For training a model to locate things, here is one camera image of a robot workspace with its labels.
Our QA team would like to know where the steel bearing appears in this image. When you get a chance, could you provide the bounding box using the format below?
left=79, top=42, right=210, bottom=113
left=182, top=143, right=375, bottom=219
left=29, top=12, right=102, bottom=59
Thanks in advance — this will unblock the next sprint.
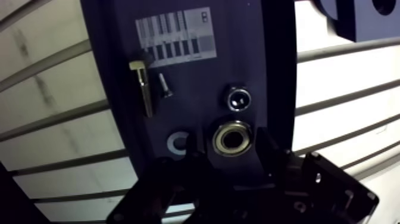
left=211, top=120, right=253, bottom=157

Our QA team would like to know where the steel bolt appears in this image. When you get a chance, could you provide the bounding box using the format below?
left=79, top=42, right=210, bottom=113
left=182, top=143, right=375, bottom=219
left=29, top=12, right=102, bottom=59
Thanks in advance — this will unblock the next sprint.
left=129, top=60, right=155, bottom=119

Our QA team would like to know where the flat grey ring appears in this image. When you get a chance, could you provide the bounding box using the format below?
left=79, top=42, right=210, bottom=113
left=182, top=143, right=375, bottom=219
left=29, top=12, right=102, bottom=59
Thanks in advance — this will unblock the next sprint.
left=166, top=131, right=190, bottom=156

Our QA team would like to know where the dark blue-grey housing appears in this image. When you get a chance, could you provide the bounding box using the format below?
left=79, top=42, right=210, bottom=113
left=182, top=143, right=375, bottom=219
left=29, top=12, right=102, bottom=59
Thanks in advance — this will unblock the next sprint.
left=311, top=0, right=400, bottom=43

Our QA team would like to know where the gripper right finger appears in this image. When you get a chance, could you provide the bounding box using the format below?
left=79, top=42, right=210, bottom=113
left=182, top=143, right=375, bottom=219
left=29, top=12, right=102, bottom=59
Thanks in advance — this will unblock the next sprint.
left=249, top=126, right=380, bottom=224

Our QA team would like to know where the steel screw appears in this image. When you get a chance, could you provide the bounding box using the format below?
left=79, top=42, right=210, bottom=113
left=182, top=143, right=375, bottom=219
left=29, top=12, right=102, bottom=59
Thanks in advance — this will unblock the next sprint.
left=158, top=73, right=174, bottom=98

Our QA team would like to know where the dark blue-grey tray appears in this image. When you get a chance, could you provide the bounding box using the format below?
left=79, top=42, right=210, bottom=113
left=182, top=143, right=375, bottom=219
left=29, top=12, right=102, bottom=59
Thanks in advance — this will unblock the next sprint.
left=79, top=0, right=298, bottom=190

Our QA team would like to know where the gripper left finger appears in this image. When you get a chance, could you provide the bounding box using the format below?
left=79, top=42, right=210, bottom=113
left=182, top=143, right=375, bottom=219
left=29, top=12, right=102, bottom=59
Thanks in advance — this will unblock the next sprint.
left=106, top=132, right=220, bottom=224

